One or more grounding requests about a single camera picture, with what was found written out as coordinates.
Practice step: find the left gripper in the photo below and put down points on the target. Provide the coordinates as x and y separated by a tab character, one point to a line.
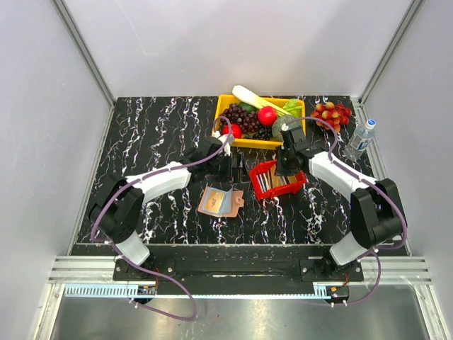
233	175

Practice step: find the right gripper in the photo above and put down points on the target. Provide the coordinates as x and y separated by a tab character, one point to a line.
280	170

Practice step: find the gold striped credit card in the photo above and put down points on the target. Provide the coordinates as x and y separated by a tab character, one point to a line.
214	201

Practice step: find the pink leather card holder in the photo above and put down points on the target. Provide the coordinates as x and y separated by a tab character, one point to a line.
232	202

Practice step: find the red plastic bin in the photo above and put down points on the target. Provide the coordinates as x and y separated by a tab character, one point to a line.
289	189

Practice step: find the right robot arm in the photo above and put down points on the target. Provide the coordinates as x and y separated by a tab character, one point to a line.
376	212

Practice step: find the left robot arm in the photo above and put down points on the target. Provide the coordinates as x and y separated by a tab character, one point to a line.
116	208

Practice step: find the gold credit card in bin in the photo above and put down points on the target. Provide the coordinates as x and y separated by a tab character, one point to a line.
270	180

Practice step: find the green cantaloupe melon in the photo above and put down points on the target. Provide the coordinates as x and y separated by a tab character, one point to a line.
289	120

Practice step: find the dark blueberry bunch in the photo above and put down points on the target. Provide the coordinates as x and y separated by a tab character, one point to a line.
262	133

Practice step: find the red tomato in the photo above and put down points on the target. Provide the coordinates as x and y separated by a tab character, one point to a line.
234	129

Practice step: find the red apple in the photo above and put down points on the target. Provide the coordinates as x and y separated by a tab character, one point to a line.
267	116

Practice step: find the purple grape bunch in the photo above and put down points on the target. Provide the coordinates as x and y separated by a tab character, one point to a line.
249	123

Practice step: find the green lettuce leaf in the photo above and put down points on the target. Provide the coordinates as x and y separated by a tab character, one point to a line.
294	107

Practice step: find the yellow plastic tray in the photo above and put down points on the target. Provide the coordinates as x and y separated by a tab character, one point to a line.
223	103

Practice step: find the red lychee bunch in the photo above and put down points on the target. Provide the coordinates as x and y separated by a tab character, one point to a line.
332	114

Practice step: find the white leek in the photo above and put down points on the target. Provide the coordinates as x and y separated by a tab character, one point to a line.
252	99

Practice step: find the clear water bottle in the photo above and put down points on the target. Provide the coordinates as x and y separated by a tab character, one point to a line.
361	138

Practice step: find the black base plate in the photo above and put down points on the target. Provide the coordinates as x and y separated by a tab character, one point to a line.
301	269

